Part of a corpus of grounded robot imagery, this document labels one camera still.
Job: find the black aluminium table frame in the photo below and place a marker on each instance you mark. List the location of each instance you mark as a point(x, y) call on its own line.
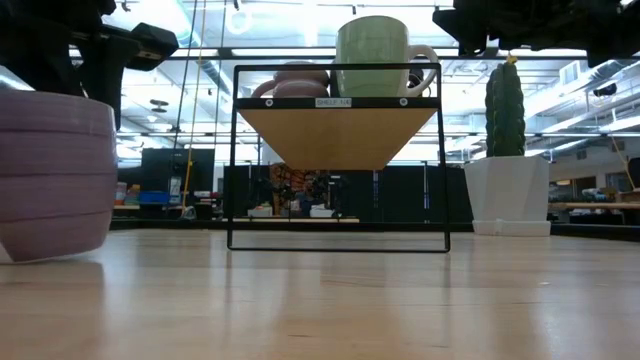
point(165, 226)

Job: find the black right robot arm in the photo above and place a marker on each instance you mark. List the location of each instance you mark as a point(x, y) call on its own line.
point(600, 30)

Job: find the green cactus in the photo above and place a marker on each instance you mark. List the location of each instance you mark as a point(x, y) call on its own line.
point(505, 110)

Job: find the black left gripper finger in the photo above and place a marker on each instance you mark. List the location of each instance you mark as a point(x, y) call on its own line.
point(102, 80)
point(55, 72)

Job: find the black cabinet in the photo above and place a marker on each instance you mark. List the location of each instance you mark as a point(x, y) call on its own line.
point(165, 170)

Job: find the black ceiling speaker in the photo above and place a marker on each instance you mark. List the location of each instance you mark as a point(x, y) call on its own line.
point(605, 90)

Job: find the long wooden table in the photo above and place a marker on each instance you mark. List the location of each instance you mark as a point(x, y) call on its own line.
point(590, 205)

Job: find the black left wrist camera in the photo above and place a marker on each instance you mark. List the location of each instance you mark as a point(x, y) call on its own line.
point(155, 45)

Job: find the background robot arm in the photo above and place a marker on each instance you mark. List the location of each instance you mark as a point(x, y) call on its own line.
point(267, 197)
point(339, 195)

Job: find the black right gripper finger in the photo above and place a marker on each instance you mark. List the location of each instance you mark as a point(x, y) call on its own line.
point(480, 45)
point(465, 20)

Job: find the background wooden table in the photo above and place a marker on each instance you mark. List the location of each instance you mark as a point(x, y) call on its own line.
point(300, 220)

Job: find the white hexagonal plant pot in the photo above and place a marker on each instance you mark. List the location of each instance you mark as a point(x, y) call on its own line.
point(507, 190)

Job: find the black partition wall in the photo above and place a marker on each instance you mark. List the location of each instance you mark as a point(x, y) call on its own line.
point(400, 195)

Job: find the blue storage bin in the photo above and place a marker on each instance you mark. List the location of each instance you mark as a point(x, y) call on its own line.
point(154, 198)

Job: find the wooden shelf with black frame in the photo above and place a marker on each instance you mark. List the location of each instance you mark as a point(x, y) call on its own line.
point(340, 140)

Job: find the orange patterned banner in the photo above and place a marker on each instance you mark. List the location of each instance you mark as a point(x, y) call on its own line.
point(287, 177)

